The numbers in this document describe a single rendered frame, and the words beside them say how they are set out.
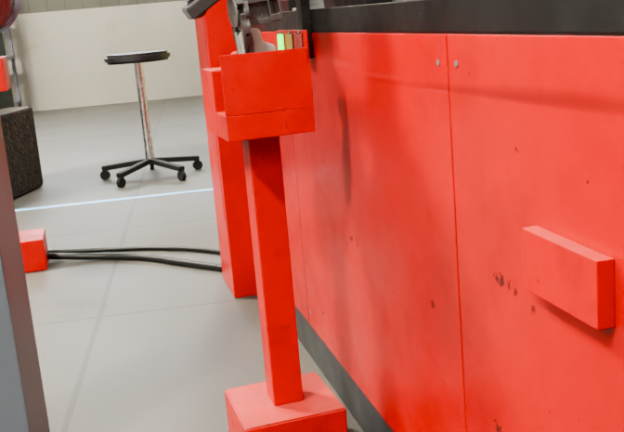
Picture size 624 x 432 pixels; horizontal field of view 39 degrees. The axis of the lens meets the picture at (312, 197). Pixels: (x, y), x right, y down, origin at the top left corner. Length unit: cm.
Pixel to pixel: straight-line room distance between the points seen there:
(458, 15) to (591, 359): 46
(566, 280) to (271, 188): 83
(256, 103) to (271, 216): 23
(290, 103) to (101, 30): 900
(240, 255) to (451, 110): 169
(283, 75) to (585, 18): 78
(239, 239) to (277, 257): 110
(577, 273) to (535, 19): 27
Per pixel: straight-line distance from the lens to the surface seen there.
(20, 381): 186
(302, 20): 185
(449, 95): 119
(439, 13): 120
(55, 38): 1059
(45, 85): 1063
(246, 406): 179
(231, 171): 273
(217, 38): 269
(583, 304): 91
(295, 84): 157
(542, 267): 97
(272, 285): 169
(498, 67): 105
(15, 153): 508
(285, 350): 174
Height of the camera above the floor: 87
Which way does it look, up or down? 12 degrees down
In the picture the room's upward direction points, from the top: 5 degrees counter-clockwise
